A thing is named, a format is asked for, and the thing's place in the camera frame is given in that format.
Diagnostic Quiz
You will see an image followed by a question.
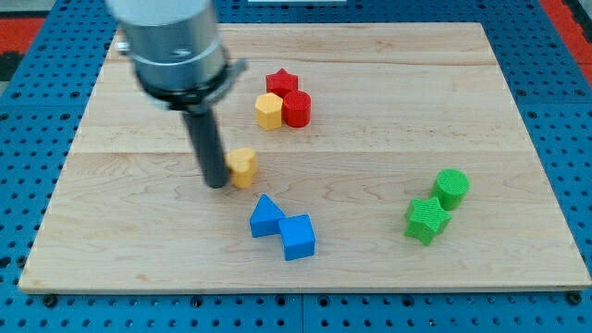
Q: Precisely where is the blue cube block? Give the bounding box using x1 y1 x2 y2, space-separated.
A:
278 215 316 261

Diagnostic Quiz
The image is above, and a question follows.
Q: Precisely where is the blue triangle block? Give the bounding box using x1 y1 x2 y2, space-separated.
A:
249 194 286 238

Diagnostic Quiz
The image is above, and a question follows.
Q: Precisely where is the green star block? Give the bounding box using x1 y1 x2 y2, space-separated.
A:
404 197 451 246

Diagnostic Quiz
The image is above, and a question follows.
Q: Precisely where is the yellow heart block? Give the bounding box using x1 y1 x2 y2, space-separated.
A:
226 148 258 189

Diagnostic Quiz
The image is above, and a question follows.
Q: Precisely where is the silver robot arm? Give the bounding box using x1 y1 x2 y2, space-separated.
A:
105 0 247 189

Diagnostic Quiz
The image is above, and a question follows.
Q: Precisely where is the wooden board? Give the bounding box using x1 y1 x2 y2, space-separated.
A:
18 23 591 294

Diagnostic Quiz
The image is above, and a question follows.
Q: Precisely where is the yellow hexagon block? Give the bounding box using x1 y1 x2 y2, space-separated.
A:
254 92 283 130

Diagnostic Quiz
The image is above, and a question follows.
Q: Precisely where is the red cylinder block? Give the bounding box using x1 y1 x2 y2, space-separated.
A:
282 91 312 128

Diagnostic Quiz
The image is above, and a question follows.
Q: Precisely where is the green cylinder block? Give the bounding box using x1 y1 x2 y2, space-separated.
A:
430 168 471 211

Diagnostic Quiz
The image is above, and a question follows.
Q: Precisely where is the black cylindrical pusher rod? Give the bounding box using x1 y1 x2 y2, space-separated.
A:
183 109 229 189

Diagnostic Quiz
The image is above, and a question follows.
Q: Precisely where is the red star block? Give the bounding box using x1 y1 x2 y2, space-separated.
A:
265 68 299 98

